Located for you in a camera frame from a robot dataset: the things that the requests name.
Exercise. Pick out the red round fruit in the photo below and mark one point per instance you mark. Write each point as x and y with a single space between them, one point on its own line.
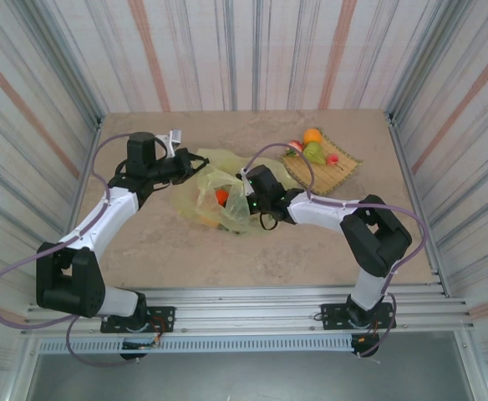
221 195

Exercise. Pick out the aluminium left side frame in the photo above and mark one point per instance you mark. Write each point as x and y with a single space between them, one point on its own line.
95 133

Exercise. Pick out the green pear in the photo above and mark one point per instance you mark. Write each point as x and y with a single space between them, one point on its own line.
314 152

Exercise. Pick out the red yellow peach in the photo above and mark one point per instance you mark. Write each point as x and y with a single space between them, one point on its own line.
295 146

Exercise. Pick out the orange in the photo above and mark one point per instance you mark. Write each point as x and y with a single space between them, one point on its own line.
312 136

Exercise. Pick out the aluminium frame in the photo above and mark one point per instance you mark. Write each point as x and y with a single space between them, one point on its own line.
438 275
95 133

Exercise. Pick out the bamboo mat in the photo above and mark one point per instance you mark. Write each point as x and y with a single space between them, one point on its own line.
331 179

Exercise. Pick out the aluminium front rail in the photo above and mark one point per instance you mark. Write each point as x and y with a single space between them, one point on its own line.
248 309

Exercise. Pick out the small red cherry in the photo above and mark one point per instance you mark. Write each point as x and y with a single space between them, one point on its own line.
332 159

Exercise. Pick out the aluminium right side frame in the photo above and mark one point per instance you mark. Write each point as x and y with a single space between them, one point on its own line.
438 275

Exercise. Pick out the yellow translucent plastic bag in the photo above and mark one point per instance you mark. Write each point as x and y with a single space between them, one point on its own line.
237 211

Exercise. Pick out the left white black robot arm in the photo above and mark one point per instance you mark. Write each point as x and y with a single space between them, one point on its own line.
98 221

